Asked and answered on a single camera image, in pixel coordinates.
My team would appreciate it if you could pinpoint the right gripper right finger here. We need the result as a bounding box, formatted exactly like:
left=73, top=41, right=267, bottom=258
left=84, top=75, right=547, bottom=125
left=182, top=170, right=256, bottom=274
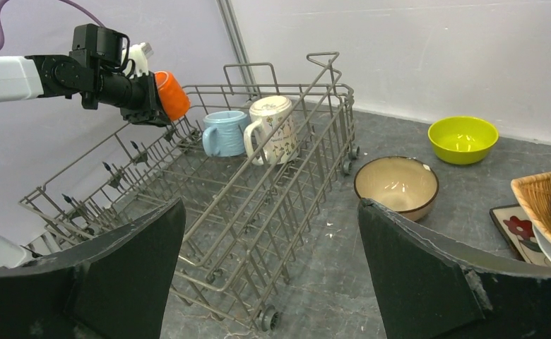
left=357, top=198, right=551, bottom=338

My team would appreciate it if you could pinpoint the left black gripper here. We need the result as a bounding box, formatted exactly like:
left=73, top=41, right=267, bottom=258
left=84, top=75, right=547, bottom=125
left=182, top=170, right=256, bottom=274
left=97, top=72, right=170, bottom=126

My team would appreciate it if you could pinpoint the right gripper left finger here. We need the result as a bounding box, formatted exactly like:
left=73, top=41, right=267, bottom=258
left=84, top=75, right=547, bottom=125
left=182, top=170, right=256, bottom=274
left=0, top=198, right=186, bottom=338

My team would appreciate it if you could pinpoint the orange mug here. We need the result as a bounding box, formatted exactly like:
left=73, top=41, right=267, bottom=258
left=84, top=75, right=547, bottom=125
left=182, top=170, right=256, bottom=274
left=154, top=71, right=191, bottom=121

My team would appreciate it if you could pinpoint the light blue mug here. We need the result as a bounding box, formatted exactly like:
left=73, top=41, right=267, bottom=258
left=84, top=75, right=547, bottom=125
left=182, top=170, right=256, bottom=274
left=202, top=110, right=251, bottom=157

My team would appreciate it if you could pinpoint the white floral mug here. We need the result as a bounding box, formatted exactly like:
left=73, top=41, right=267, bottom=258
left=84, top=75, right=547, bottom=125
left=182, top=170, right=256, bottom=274
left=243, top=95, right=300, bottom=165

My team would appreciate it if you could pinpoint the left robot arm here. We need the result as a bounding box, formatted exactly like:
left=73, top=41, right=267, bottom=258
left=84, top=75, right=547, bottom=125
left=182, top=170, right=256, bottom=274
left=0, top=24, right=174, bottom=127

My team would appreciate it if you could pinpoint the beige brown-rimmed bowl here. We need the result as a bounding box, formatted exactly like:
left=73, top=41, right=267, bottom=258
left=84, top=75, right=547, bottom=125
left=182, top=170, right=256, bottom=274
left=354, top=156, right=439, bottom=222

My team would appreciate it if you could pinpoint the square floral plate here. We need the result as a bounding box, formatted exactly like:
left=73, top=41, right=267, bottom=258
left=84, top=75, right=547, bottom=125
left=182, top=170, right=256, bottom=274
left=489, top=204, right=551, bottom=267

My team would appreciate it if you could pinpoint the lime green bowl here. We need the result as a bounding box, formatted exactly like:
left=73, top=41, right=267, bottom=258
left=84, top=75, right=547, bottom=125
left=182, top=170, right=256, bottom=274
left=427, top=116, right=499, bottom=165

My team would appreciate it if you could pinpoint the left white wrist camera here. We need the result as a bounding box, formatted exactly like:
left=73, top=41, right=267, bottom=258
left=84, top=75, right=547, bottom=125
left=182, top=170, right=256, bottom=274
left=122, top=42, right=153, bottom=78

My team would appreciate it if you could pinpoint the grey wire dish rack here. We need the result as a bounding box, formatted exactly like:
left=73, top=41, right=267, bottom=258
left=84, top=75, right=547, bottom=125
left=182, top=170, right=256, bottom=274
left=20, top=52, right=358, bottom=331

